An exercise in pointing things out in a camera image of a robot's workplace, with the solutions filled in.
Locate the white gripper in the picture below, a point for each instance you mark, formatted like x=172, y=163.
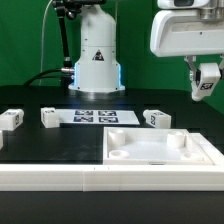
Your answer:
x=189, y=28

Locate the white square table top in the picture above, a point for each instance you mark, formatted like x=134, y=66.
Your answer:
x=146, y=146

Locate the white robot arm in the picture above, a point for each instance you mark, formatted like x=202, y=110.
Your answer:
x=97, y=71

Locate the white sheet with tags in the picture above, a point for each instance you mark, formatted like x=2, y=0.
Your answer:
x=102, y=117

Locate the white U-shaped obstacle fence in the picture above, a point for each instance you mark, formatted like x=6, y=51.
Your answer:
x=108, y=177

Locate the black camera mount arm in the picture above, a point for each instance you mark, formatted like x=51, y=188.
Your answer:
x=70, y=9

